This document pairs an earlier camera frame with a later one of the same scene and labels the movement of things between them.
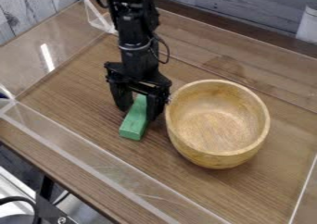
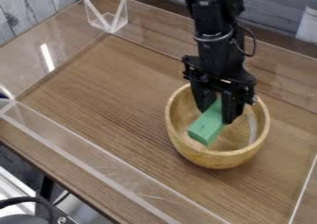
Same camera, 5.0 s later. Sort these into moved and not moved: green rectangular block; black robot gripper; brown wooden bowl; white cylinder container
Moved: green rectangular block; black robot gripper
Not moved: white cylinder container; brown wooden bowl
